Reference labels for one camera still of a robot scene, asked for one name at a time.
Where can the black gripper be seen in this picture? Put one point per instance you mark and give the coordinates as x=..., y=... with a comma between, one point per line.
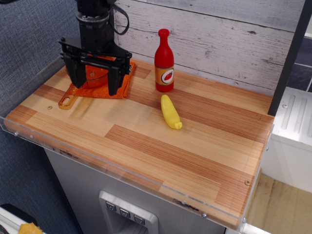
x=96, y=47

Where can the orange transparent plastic pan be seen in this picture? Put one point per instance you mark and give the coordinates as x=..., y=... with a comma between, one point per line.
x=94, y=77

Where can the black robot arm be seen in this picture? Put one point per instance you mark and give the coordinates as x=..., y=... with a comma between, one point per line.
x=97, y=9

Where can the red toy sauce bottle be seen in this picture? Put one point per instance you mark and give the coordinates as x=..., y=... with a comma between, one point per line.
x=164, y=63

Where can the yellow toy banana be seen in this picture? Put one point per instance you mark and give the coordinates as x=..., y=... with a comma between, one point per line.
x=169, y=112

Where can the orange folded cloth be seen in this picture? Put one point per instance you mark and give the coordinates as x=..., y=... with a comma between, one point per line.
x=103, y=91

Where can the silver toy fridge cabinet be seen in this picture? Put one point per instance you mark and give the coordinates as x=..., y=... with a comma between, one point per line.
x=82, y=186

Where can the silver dispenser button panel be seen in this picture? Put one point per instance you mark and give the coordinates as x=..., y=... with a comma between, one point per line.
x=125, y=212

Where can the yellow sponge piece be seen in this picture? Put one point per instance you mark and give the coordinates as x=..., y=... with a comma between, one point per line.
x=29, y=228

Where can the white toy sink unit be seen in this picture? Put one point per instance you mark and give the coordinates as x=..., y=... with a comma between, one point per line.
x=288, y=156

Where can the dark right frame post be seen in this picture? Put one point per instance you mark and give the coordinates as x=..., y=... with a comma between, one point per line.
x=291, y=56

